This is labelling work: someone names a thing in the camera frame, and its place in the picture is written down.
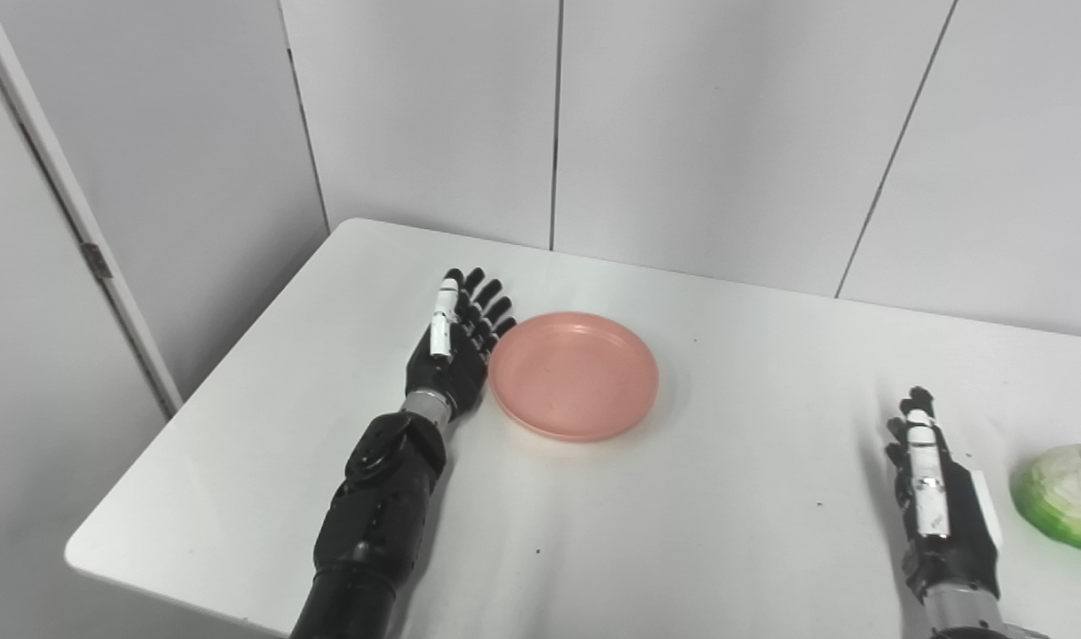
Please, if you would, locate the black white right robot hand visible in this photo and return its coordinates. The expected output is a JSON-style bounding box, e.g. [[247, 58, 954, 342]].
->
[[885, 386, 1005, 604]]

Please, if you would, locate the green white cabbage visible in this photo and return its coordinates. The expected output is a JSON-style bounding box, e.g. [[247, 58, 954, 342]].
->
[[1010, 444, 1081, 553]]

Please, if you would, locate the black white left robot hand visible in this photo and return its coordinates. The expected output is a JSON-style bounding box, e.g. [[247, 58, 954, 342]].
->
[[405, 267, 517, 422]]

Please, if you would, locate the pink round plate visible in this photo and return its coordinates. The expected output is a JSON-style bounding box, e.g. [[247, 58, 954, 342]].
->
[[488, 311, 660, 443]]

